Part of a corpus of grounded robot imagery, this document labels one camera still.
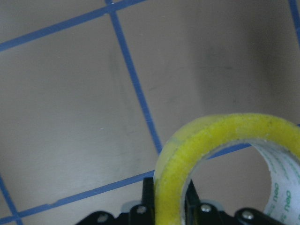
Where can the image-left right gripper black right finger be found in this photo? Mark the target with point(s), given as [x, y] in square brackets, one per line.
[205, 213]

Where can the yellow tape roll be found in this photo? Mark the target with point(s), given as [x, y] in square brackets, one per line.
[276, 139]

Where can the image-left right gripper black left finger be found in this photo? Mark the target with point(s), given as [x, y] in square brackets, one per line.
[140, 214]

